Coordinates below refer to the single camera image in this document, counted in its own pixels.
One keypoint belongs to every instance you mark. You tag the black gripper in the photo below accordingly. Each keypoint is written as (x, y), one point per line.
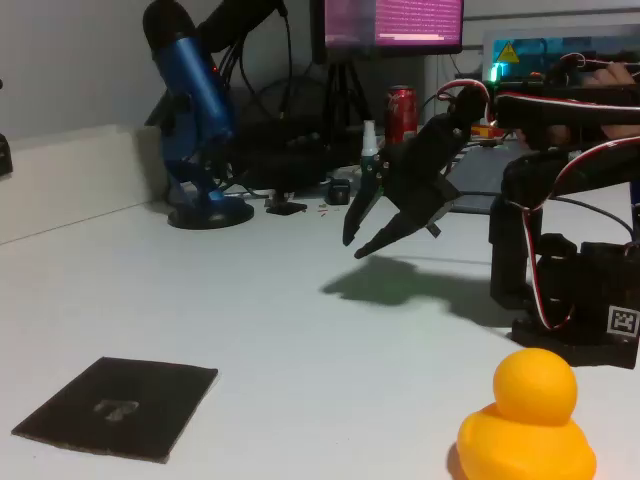
(406, 192)

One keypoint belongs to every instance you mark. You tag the black leader arm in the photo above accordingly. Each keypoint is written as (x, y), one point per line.
(570, 70)

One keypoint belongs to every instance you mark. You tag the yellow rubber duck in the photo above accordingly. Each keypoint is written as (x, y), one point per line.
(530, 400)

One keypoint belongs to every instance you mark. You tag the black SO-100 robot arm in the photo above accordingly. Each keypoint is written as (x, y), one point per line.
(515, 280)

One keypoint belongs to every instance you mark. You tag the black square card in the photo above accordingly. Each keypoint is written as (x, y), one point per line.
(150, 400)

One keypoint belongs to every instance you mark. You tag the person's hand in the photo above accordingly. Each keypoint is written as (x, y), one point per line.
(625, 132)
(622, 76)

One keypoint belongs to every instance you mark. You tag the small black cube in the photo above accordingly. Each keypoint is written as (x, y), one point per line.
(339, 192)

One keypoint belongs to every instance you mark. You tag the small pale flat gadget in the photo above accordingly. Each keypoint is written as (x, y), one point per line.
(345, 174)

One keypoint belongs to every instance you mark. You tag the small white spray bottle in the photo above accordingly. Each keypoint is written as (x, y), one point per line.
(369, 142)

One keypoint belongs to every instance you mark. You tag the small black flat stand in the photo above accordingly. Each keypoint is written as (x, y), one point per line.
(287, 208)

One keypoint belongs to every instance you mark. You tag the red soda can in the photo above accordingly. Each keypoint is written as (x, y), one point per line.
(400, 115)

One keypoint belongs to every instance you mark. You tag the grey flat laptop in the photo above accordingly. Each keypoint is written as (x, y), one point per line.
(480, 175)

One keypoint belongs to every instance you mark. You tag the black electronic device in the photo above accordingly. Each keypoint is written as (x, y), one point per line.
(280, 160)

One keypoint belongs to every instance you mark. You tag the black tripod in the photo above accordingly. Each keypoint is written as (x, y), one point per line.
(340, 90)

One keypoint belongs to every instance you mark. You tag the computer monitor pink text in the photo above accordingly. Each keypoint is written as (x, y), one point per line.
(400, 20)

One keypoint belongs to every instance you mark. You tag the white machine yellow warning sign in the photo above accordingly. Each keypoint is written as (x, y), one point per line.
(530, 42)

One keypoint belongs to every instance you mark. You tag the blue desktop microphone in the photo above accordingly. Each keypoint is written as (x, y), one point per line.
(192, 85)

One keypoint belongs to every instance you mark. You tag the black white fiducial marker tag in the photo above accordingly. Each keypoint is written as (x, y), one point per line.
(622, 321)

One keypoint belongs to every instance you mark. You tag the white raised desk shelf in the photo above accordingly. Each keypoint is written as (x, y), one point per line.
(65, 175)

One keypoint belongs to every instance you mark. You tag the black object at frame edge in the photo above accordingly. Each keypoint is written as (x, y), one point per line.
(5, 155)

